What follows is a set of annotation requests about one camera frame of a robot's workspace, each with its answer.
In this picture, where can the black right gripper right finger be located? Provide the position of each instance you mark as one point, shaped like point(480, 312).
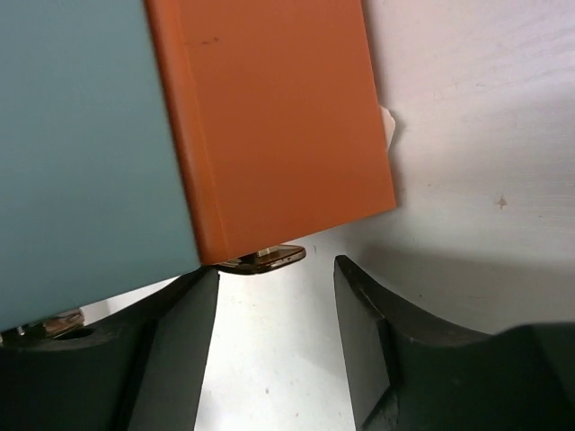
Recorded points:
point(408, 369)

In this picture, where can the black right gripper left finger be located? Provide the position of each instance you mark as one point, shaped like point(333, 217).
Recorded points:
point(141, 368)

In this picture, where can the teal mini drawer cabinet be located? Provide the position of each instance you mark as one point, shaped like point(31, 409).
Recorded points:
point(141, 140)

